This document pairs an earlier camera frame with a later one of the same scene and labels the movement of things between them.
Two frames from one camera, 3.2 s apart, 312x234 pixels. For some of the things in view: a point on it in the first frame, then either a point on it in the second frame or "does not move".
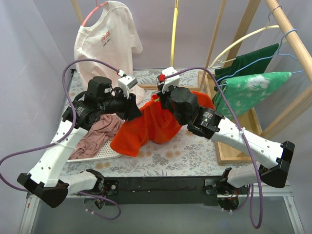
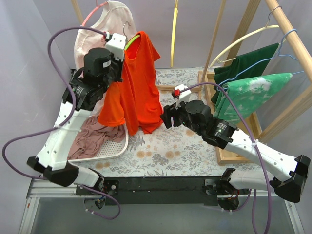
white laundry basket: x=106 y=152 does not move
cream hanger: x=226 y=46 does not move
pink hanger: x=96 y=8 does not move
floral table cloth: x=185 y=155 does not move
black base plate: x=161 y=190 does not move
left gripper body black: x=130 y=107 to x=117 y=72
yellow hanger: x=174 y=33 does not move
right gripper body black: x=162 y=100 to x=168 y=116
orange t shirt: x=152 y=122 to x=133 y=102
